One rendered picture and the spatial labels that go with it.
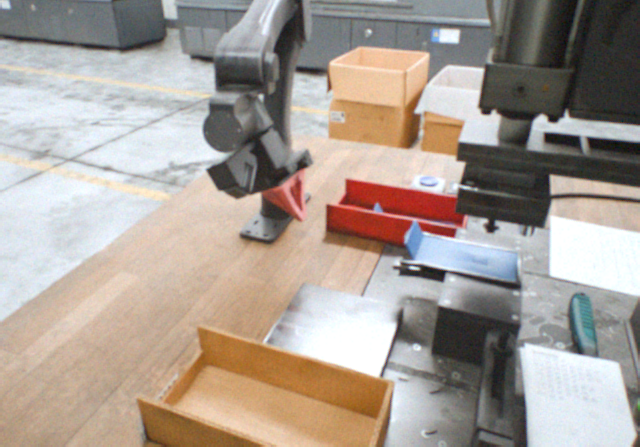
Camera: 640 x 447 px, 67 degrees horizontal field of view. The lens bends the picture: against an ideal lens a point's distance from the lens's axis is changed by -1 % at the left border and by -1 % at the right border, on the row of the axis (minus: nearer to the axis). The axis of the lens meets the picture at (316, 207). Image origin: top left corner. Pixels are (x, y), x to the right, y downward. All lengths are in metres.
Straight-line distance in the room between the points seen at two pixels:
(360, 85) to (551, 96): 2.45
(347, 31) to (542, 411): 5.08
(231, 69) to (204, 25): 5.69
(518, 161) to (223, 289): 0.48
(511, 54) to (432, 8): 4.63
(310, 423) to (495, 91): 0.42
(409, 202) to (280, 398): 0.50
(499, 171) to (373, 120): 2.45
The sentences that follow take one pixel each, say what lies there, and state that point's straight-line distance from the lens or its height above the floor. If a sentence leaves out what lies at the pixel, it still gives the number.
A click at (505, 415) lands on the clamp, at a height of 0.97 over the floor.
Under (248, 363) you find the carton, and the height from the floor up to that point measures 0.93.
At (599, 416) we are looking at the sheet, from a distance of 0.63.
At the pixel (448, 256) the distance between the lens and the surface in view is 0.73.
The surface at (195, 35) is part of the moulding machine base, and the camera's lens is 6.50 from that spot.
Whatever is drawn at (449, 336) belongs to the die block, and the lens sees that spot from 0.67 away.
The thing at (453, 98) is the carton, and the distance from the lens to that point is 2.91.
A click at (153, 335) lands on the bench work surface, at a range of 0.74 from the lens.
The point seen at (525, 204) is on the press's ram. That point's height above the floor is 1.13.
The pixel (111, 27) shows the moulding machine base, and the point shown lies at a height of 0.33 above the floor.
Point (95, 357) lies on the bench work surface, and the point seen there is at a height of 0.90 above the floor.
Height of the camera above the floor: 1.39
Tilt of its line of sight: 29 degrees down
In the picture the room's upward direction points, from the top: straight up
